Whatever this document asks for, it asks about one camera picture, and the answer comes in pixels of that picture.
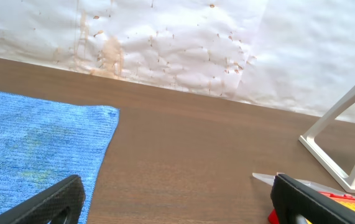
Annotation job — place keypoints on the blue cloth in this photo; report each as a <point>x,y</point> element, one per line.
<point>34,146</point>

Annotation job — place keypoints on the white and blue stand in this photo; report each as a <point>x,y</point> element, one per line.
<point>335,161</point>

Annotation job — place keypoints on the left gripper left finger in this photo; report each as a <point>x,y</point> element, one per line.
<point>53,202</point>

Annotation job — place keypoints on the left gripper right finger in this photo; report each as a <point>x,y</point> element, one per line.
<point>301,202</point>

